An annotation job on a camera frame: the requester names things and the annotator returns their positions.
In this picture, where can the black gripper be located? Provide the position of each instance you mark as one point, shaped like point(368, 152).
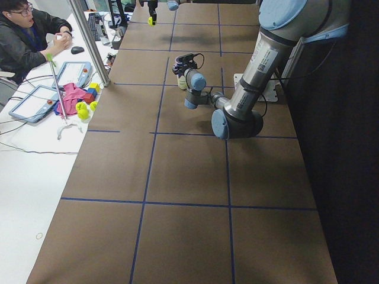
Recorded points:
point(152, 6)
point(179, 70)

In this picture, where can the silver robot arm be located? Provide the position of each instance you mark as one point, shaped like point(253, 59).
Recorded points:
point(173, 5)
point(282, 25)

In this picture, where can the spare tennis ball three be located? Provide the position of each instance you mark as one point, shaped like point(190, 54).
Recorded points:
point(93, 105)

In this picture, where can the spare tennis ball one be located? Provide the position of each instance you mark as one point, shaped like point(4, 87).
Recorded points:
point(80, 106)

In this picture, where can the spare tennis ball two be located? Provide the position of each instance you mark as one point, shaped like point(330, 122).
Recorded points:
point(83, 114)

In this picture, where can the clear water bottle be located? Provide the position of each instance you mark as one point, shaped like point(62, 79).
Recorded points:
point(102, 33)

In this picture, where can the black keyboard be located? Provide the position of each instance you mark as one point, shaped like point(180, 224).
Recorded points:
point(93, 23)

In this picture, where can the yellow cube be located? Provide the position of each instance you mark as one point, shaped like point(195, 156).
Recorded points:
point(94, 87)

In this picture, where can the black computer mouse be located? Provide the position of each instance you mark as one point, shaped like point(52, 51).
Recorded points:
point(77, 50)

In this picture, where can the blue red cube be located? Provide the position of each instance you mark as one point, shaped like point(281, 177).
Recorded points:
point(90, 95)

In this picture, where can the teach pendant far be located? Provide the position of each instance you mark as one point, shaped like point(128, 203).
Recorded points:
point(74, 72)

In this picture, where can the teach pendant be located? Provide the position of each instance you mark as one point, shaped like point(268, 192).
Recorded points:
point(36, 105)
point(74, 72)

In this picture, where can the pink cloth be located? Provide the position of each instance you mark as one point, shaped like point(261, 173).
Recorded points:
point(71, 97)

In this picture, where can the metal grabber stick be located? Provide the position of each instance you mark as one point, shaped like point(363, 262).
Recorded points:
point(52, 66)

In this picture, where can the seated person black jacket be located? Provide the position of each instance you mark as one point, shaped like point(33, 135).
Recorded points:
point(28, 35)

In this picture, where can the teach pendant near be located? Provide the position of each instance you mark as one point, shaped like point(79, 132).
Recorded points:
point(36, 105)

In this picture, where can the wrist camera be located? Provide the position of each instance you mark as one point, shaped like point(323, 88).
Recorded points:
point(188, 58)

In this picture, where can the aluminium frame post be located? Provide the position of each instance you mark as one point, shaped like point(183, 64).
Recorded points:
point(89, 41)

